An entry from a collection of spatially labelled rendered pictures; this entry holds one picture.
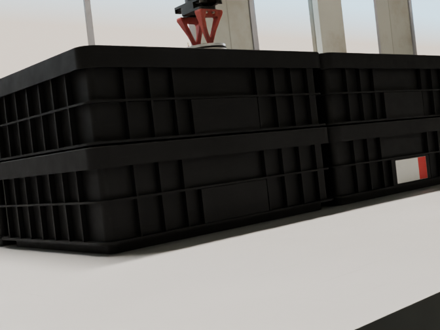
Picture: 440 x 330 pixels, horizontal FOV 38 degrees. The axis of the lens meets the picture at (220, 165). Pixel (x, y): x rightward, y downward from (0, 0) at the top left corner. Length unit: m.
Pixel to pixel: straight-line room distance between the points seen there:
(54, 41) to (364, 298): 3.31
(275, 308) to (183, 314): 0.06
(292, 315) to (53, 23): 3.34
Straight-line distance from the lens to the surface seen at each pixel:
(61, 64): 0.76
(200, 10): 1.47
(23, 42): 3.55
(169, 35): 4.10
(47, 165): 0.80
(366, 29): 5.69
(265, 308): 0.40
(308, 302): 0.41
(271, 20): 4.77
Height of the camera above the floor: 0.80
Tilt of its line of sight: 1 degrees down
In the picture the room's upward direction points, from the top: 6 degrees counter-clockwise
